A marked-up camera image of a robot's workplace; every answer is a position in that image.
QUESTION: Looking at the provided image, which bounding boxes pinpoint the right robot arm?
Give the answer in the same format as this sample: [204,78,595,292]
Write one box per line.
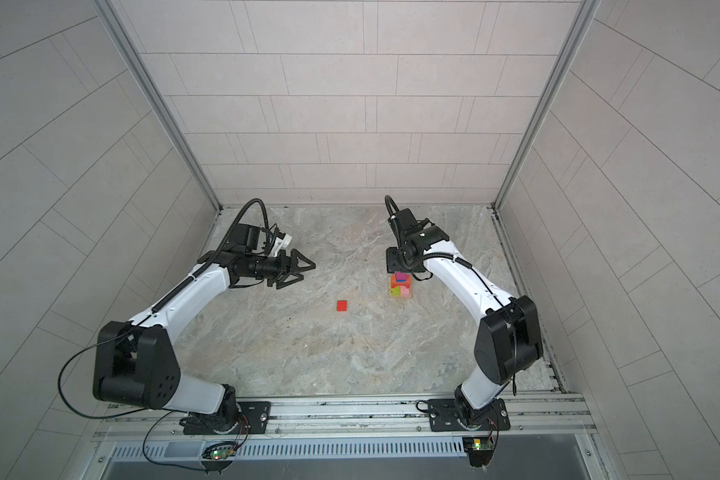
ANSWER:
[385,195,543,429]

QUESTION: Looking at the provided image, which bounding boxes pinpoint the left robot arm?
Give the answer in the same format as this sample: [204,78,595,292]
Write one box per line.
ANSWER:
[92,250,316,434]

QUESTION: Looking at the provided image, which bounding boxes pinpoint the left circuit board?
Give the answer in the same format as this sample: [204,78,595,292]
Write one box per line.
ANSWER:
[201,441,240,461]

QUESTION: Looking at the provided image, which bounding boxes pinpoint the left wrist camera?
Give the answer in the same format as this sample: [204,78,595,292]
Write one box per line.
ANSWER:
[223,224,292,256]

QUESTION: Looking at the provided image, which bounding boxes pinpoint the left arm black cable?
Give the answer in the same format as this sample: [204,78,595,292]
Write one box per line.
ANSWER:
[57,197,271,474]

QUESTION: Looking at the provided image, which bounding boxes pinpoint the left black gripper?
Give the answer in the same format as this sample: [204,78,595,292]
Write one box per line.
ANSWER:
[243,248,315,287]

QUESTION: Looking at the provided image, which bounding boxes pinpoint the right circuit board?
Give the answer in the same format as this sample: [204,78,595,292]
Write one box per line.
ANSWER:
[462,436,496,457]

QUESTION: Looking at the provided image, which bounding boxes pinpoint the circuit board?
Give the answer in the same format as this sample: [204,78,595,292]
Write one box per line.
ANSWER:
[462,436,496,457]
[201,441,240,461]

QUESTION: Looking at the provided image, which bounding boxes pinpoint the orange wood block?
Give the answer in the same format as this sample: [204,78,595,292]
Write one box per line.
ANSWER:
[390,275,412,288]

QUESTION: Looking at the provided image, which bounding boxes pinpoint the aluminium mounting rail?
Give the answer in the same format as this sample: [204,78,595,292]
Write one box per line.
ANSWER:
[92,391,596,445]

